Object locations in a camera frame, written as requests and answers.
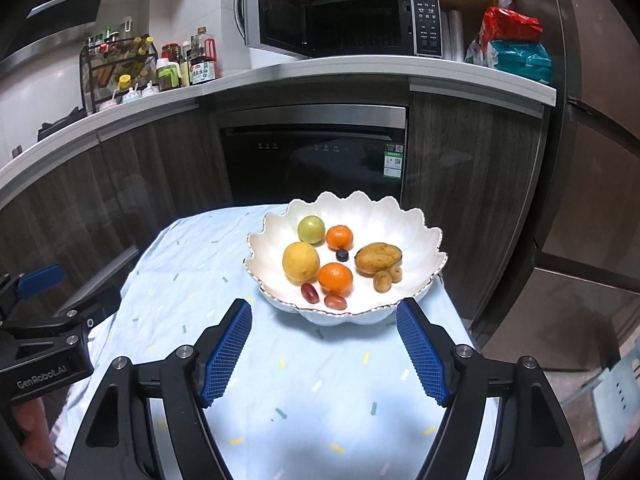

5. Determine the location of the brown longan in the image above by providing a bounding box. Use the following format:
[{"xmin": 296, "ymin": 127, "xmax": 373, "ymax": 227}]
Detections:
[
  {"xmin": 373, "ymin": 271, "xmax": 394, "ymax": 294},
  {"xmin": 388, "ymin": 264, "xmax": 402, "ymax": 283}
]

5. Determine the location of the yellow lemon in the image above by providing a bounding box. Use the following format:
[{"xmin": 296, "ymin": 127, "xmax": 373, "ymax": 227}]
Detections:
[{"xmin": 282, "ymin": 242, "xmax": 320, "ymax": 283}]

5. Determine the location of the red grape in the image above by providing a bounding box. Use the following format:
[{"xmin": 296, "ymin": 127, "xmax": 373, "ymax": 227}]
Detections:
[
  {"xmin": 300, "ymin": 283, "xmax": 320, "ymax": 304},
  {"xmin": 324, "ymin": 294, "xmax": 347, "ymax": 311}
]

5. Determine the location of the yellow brown mango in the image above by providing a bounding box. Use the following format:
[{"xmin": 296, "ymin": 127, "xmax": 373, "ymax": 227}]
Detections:
[{"xmin": 355, "ymin": 243, "xmax": 402, "ymax": 275}]

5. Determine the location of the green apple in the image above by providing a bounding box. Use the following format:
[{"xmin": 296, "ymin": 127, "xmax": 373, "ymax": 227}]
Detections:
[{"xmin": 297, "ymin": 216, "xmax": 326, "ymax": 246}]

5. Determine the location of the large orange mandarin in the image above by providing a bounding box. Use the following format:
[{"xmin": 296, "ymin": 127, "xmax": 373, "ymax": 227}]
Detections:
[{"xmin": 318, "ymin": 262, "xmax": 354, "ymax": 295}]

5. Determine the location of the blueberry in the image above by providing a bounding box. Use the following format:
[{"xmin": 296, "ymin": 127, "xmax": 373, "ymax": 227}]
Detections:
[{"xmin": 336, "ymin": 249, "xmax": 349, "ymax": 262}]

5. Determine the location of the small orange mandarin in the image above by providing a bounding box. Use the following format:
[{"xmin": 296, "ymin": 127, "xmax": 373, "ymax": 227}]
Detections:
[{"xmin": 326, "ymin": 224, "xmax": 354, "ymax": 252}]

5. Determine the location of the left hand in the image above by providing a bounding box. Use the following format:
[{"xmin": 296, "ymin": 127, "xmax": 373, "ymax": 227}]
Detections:
[{"xmin": 12, "ymin": 399, "xmax": 54, "ymax": 469}]

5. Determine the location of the light blue kids chair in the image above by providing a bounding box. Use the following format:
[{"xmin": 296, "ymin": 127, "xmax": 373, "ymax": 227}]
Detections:
[{"xmin": 561, "ymin": 338, "xmax": 639, "ymax": 454}]

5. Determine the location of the stainless refrigerator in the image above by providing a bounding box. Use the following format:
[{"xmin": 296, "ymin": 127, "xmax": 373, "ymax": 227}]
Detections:
[{"xmin": 472, "ymin": 0, "xmax": 639, "ymax": 370}]

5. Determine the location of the light blue tablecloth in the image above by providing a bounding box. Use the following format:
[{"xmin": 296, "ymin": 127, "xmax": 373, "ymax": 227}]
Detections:
[{"xmin": 52, "ymin": 205, "xmax": 442, "ymax": 479}]

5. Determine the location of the black built-in dishwasher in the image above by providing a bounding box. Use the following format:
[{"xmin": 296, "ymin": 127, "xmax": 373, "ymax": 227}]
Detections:
[{"xmin": 217, "ymin": 104, "xmax": 407, "ymax": 205}]

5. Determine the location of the white scalloped bowl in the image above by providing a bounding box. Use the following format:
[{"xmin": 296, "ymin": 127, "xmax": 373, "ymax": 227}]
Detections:
[{"xmin": 244, "ymin": 191, "xmax": 448, "ymax": 326}]

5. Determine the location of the green lid jar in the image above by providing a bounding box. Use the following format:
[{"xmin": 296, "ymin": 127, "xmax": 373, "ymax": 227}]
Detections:
[{"xmin": 156, "ymin": 58, "xmax": 181, "ymax": 91}]

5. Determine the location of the soy sauce bottle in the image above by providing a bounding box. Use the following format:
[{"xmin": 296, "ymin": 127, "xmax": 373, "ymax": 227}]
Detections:
[{"xmin": 189, "ymin": 26, "xmax": 219, "ymax": 84}]

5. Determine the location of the black silver microwave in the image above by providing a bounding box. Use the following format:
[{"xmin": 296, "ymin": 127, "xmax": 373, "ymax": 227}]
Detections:
[{"xmin": 236, "ymin": 0, "xmax": 442, "ymax": 58}]

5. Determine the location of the white countertop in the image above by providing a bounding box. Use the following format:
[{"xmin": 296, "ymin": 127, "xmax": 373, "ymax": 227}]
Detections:
[{"xmin": 1, "ymin": 55, "xmax": 558, "ymax": 206}]

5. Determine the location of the red snack bag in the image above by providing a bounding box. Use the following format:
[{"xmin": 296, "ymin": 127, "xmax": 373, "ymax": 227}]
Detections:
[{"xmin": 480, "ymin": 6, "xmax": 544, "ymax": 49}]

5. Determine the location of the black wire spice rack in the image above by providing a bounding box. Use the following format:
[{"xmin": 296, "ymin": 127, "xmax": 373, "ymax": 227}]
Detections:
[{"xmin": 79, "ymin": 35, "xmax": 158, "ymax": 114}]

